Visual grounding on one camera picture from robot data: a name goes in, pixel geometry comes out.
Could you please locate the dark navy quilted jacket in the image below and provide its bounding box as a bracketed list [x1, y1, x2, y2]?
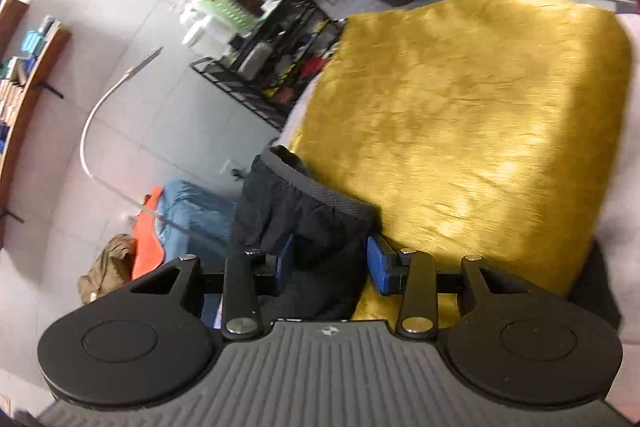
[228, 145, 380, 323]

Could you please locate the orange garment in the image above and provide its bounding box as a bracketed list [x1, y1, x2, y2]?
[131, 185, 165, 280]

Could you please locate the olive green puffer jacket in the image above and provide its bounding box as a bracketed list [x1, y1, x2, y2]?
[77, 233, 136, 305]

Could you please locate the mustard yellow velvet garment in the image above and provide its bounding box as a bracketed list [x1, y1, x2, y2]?
[290, 0, 634, 325]

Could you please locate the white pink striped sheet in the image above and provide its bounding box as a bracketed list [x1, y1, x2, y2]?
[596, 14, 639, 419]

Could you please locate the black metal storage cart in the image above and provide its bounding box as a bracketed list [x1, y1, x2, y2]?
[191, 0, 344, 130]

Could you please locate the white pump bottle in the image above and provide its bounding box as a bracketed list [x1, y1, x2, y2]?
[179, 9, 226, 48]

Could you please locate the green bottle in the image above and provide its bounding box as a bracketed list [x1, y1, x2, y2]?
[203, 0, 258, 36]

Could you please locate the teal box on shelf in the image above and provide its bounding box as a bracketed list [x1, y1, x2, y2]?
[21, 29, 46, 56]

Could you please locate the lower wooden wall shelf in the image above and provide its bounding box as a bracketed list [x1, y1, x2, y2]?
[1, 22, 70, 217]

